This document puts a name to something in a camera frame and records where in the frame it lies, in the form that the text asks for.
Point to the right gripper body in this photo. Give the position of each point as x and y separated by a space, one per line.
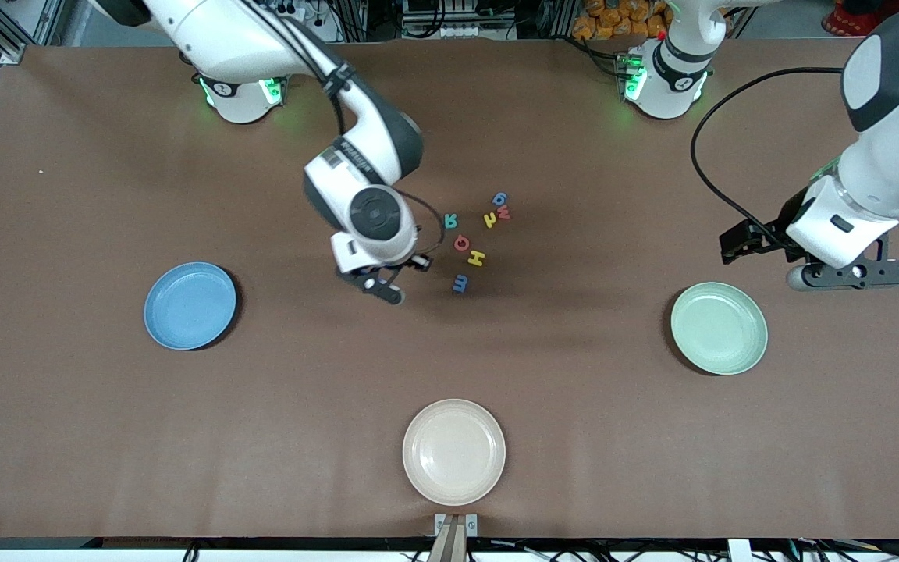
409 261

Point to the teal uppercase letter R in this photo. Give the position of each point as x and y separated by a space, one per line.
450 221

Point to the blue lowercase letter m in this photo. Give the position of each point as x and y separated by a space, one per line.
460 284

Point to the yellow lowercase letter h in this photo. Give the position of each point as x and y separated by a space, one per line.
490 220

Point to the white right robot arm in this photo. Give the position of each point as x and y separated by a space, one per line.
262 47

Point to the pink uppercase letter Q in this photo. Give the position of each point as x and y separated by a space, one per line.
457 244

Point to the yellow uppercase letter H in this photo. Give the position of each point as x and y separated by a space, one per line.
476 258

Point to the blue plate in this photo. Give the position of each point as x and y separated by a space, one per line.
190 306

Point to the green plate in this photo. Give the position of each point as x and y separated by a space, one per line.
719 329

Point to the pink lowercase letter w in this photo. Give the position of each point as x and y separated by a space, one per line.
503 212

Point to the blue lowercase letter g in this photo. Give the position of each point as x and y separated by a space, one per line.
500 198

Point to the beige plate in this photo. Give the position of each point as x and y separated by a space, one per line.
454 453

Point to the red object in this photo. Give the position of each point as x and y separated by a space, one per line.
847 19

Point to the white power strip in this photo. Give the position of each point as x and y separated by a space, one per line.
317 33

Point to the orange snack packs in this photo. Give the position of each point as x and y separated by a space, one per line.
613 23

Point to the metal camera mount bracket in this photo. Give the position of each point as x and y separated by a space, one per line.
456 527

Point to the black table edge rail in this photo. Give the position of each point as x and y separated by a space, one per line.
262 542

